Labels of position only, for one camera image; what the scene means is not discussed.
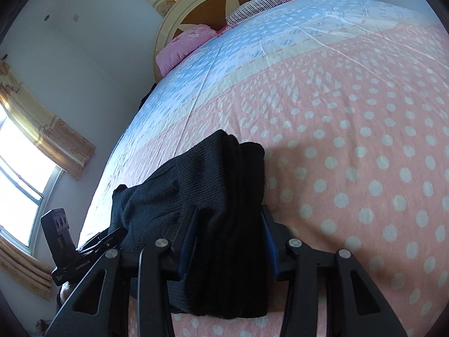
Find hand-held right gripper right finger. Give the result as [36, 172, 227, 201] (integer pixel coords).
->
[261, 205, 409, 337]

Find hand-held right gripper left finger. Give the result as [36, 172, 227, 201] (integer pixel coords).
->
[45, 205, 200, 337]

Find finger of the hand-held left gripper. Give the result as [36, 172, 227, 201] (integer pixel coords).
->
[79, 226, 127, 252]

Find black pants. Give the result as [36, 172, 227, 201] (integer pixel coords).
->
[111, 129, 269, 320]

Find tan patterned curtain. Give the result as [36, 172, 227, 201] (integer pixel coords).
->
[0, 235, 53, 300]
[0, 60, 97, 181]

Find window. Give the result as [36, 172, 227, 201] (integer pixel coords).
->
[0, 105, 64, 253]

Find dark cloth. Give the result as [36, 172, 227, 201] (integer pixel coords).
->
[138, 82, 157, 110]

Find polka dot bedsheet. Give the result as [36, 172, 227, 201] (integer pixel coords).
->
[77, 0, 449, 337]

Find pink pillow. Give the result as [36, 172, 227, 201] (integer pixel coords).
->
[156, 24, 217, 77]

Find cream wooden headboard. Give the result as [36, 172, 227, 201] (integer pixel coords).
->
[153, 0, 313, 78]

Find striped pillow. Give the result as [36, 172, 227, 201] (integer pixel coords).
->
[224, 0, 299, 28]

